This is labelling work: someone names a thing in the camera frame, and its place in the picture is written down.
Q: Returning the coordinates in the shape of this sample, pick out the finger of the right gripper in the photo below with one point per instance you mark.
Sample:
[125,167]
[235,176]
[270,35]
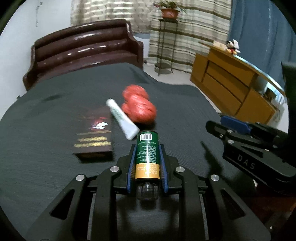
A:
[235,124]
[224,133]

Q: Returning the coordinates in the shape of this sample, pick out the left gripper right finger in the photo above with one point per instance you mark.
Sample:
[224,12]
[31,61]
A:
[209,209]

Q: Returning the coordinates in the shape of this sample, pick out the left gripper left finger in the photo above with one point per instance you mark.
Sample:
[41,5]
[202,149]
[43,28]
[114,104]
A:
[86,208]

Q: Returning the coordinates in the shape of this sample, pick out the green yellow spray can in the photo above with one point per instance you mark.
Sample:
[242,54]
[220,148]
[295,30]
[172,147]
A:
[147,166]

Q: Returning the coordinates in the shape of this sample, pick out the wooden tv cabinet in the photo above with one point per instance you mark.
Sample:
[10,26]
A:
[237,87]

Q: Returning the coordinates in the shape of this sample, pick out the dark maroon cigarette box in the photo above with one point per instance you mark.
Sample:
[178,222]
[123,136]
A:
[93,142]

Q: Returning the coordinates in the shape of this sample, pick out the mickey mouse plush toy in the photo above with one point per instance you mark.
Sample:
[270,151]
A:
[232,47]

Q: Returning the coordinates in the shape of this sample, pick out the small box on cabinet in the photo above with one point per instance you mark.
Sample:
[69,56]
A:
[219,45]

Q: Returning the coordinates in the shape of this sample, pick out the blue curtain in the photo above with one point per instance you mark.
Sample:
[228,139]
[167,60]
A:
[265,37]

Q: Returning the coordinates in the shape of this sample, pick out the white green wrapper tube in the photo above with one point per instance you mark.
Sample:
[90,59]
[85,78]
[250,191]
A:
[129,129]

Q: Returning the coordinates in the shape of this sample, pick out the black metal plant stand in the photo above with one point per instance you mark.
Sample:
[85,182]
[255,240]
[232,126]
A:
[163,62]

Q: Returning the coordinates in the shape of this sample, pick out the striped beige curtain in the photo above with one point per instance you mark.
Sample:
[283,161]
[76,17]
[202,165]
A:
[178,30]

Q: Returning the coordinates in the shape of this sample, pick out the potted plant terracotta pot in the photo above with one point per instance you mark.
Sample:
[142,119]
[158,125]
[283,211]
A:
[169,9]

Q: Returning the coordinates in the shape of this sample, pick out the dark brown leather sofa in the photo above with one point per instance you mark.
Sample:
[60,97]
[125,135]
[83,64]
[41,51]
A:
[83,46]

